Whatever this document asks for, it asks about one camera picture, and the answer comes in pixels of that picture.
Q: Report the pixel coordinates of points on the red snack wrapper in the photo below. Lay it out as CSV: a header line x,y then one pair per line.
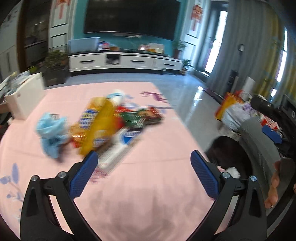
x,y
153,114

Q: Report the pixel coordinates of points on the white TV cabinet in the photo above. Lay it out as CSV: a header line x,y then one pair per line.
x,y
122,60

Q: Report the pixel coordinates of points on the person's right hand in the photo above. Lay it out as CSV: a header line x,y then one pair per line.
x,y
281,178

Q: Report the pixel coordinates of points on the grey curtain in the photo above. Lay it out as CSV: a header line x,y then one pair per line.
x,y
251,45

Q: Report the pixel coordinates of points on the white medicine box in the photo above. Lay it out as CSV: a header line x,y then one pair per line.
x,y
113,151

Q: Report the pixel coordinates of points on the white plastic bag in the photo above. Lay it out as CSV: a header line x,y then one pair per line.
x,y
236,114

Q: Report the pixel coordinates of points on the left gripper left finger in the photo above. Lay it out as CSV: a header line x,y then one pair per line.
x,y
38,218

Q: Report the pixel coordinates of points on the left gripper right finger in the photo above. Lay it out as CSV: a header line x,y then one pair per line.
x,y
238,211

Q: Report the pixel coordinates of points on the white wooden box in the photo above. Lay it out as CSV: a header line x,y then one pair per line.
x,y
23,100

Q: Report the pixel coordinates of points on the orange shopping bag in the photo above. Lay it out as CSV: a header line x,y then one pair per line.
x,y
228,101

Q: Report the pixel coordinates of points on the white paper cup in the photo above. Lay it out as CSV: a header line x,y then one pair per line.
x,y
117,97

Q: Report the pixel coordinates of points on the potted plant by cabinet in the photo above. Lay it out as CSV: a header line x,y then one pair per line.
x,y
178,47

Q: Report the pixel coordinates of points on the pink printed tablecloth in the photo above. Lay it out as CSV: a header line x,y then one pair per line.
x,y
153,194

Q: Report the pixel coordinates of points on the clear plastic storage bin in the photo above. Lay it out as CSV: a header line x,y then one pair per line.
x,y
83,45

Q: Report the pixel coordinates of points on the small potted plant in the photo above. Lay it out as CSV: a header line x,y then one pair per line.
x,y
186,65

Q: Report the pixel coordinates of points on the yellow chip bag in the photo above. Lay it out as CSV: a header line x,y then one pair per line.
x,y
96,125

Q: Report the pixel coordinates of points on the black trash bin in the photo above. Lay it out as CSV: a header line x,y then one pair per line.
x,y
225,152

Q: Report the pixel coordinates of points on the white tissue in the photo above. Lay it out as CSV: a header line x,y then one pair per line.
x,y
233,172

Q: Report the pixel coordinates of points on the red cigarette pack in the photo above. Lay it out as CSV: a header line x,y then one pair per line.
x,y
119,122

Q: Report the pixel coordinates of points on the black television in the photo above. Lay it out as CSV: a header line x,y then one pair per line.
x,y
152,18

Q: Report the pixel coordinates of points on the light blue plastic bag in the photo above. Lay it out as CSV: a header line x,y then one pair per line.
x,y
53,131

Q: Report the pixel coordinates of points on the green snack wrapper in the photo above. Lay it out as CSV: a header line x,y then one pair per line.
x,y
134,119

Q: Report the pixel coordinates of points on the dark floor plant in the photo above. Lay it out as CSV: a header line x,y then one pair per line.
x,y
56,68

